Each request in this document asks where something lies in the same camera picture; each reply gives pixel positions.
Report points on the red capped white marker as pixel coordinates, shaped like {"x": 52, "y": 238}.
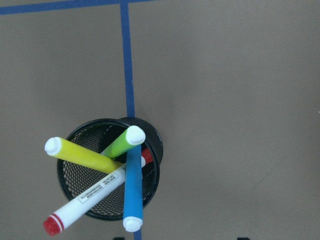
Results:
{"x": 73, "y": 210}

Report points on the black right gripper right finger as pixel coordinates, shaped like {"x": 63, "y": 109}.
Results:
{"x": 242, "y": 238}

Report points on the green highlighter pen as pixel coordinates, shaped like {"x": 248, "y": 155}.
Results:
{"x": 130, "y": 138}

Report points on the black mesh pen holder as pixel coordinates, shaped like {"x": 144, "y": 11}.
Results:
{"x": 96, "y": 135}

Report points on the yellow highlighter pen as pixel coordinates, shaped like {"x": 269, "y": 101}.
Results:
{"x": 68, "y": 151}

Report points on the blue highlighter pen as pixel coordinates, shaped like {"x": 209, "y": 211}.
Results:
{"x": 133, "y": 191}

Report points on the brown paper table mat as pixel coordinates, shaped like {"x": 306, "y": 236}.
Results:
{"x": 232, "y": 86}

